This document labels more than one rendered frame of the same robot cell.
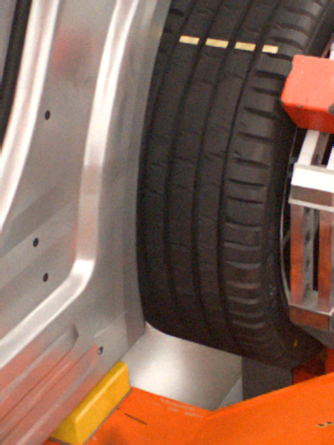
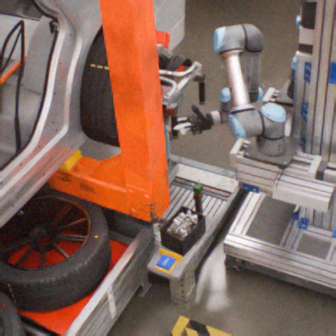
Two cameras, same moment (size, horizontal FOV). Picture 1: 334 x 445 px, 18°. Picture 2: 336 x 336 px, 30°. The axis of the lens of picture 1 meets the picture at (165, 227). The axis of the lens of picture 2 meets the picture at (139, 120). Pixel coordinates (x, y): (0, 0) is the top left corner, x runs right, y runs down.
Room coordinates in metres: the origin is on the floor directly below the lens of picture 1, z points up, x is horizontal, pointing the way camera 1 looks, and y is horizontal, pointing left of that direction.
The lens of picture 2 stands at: (-1.44, -0.38, 2.80)
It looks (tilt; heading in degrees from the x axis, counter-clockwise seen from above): 36 degrees down; 2
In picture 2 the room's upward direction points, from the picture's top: 7 degrees counter-clockwise
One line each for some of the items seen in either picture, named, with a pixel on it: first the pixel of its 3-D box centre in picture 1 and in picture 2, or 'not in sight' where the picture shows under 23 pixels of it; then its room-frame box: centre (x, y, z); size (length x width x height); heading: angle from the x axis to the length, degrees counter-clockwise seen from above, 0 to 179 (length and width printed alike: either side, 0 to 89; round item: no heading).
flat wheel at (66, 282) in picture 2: not in sight; (46, 247); (0.82, 0.27, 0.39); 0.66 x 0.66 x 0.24
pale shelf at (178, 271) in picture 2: not in sight; (182, 243); (0.72, -0.43, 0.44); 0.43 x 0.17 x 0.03; 149
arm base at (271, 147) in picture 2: not in sight; (272, 138); (0.95, -0.91, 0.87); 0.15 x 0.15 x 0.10
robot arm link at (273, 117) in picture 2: not in sight; (271, 119); (0.95, -0.91, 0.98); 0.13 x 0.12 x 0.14; 98
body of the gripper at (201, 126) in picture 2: not in sight; (199, 122); (1.22, -0.58, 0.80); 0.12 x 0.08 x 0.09; 104
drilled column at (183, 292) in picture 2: not in sight; (182, 276); (0.69, -0.42, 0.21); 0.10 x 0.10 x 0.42; 59
